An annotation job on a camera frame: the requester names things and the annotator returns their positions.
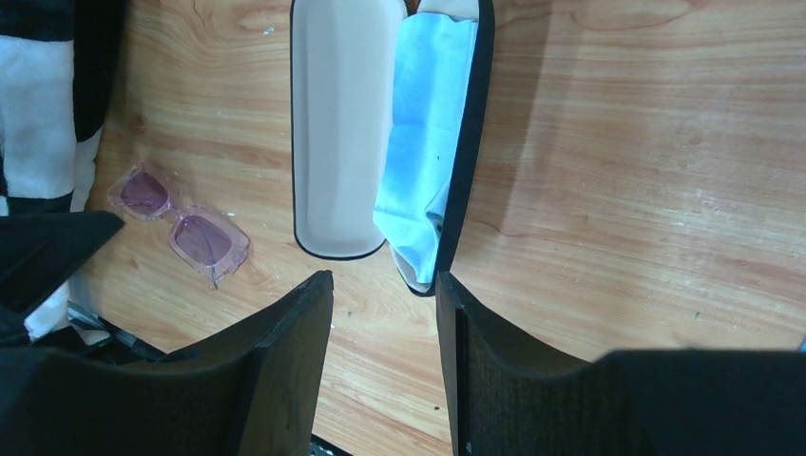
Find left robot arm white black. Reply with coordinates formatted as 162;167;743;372
1;211;165;364

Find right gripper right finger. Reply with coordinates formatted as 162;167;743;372
435;273;805;455

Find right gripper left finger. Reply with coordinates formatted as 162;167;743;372
1;271;334;455

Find pink transparent sunglasses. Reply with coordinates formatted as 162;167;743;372
107;161;251;291

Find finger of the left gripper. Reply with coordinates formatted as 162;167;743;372
1;211;125;315

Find light blue cleaning cloth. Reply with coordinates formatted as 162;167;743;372
373;12;478;293

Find black glasses case beige lining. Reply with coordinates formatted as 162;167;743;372
290;1;495;296

